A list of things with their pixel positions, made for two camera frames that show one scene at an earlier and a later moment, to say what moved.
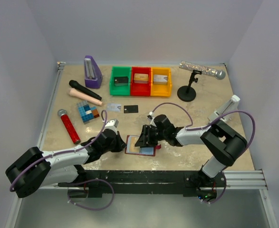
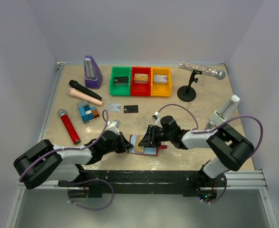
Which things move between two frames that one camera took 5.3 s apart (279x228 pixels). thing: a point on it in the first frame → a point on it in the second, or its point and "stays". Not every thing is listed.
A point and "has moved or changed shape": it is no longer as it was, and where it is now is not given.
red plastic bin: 140,89 stays
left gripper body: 112,147 stays
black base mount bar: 185,182 stays
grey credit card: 130,109 stays
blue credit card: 116,107 stays
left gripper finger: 120,144 → 128,145
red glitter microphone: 69,126 stays
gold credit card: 131,148 has moved or changed shape
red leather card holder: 130,147 has moved or changed shape
